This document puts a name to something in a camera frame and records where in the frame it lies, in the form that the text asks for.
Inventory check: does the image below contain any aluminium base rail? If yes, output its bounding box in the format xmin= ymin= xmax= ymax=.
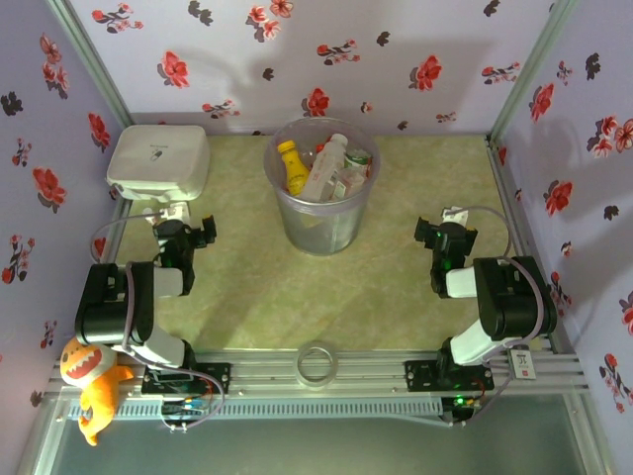
xmin=47 ymin=348 xmax=590 ymax=397

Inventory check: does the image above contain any grey right arm cable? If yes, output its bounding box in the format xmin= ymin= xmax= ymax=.
xmin=444 ymin=205 xmax=548 ymax=427

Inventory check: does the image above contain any small circuit board with wires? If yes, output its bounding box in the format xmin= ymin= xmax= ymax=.
xmin=160 ymin=395 xmax=219 ymax=420

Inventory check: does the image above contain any yellow plastic bottle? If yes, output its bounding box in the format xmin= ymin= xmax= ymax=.
xmin=276 ymin=140 xmax=311 ymax=195

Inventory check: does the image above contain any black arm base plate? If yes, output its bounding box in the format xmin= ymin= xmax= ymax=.
xmin=404 ymin=359 xmax=496 ymax=392
xmin=140 ymin=362 xmax=232 ymax=396

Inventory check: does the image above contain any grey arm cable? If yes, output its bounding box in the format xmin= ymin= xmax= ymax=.
xmin=92 ymin=210 xmax=226 ymax=434
xmin=444 ymin=205 xmax=548 ymax=427

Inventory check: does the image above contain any grey left arm cable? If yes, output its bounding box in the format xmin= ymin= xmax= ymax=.
xmin=92 ymin=210 xmax=226 ymax=434

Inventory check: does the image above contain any white slotted cable duct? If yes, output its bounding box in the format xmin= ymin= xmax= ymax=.
xmin=66 ymin=398 xmax=445 ymax=423

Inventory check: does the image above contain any orange plush toy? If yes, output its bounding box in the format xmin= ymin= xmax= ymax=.
xmin=58 ymin=335 xmax=136 ymax=447

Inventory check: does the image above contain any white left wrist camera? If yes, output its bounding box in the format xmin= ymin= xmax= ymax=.
xmin=158 ymin=202 xmax=192 ymax=225

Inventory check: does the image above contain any clear water bottle white cap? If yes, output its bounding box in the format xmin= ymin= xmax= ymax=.
xmin=301 ymin=133 xmax=350 ymax=202

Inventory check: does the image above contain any black controller box green light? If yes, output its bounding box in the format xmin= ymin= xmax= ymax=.
xmin=441 ymin=394 xmax=484 ymax=427

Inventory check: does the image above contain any aluminium frame post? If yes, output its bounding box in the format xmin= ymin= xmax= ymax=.
xmin=486 ymin=0 xmax=581 ymax=143
xmin=45 ymin=0 xmax=134 ymax=129

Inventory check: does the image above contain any white tag red mark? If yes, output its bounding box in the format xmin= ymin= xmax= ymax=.
xmin=508 ymin=348 xmax=538 ymax=381

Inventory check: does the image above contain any clear bottle green ring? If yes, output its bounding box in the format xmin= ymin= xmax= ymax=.
xmin=343 ymin=147 xmax=375 ymax=172

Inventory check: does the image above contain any clear tape roll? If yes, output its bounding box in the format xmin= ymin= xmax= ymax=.
xmin=295 ymin=339 xmax=339 ymax=388

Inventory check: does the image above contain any white plastic case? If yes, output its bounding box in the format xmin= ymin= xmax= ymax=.
xmin=106 ymin=124 xmax=212 ymax=202

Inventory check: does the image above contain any translucent grey plastic bin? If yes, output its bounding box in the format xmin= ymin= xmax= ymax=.
xmin=263 ymin=117 xmax=382 ymax=257

